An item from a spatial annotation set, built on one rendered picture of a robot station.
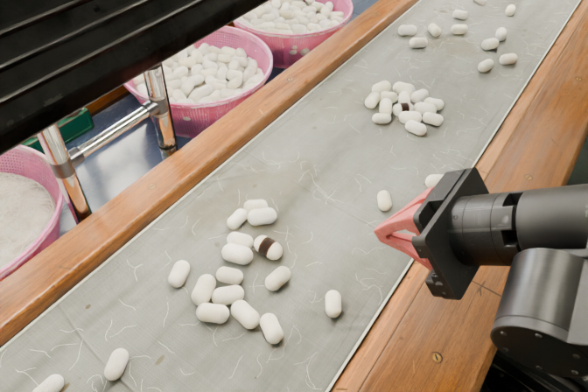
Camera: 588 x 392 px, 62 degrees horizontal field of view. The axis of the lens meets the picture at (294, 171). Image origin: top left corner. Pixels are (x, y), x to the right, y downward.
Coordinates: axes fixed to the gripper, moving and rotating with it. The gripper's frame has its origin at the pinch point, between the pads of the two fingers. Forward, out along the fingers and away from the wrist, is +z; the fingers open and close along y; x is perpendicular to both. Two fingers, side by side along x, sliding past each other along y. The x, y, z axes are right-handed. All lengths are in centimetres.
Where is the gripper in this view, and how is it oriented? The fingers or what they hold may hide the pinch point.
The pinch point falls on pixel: (384, 234)
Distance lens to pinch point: 49.1
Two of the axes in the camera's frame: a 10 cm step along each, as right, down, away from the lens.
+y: -6.0, 5.6, -5.7
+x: 5.1, 8.1, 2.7
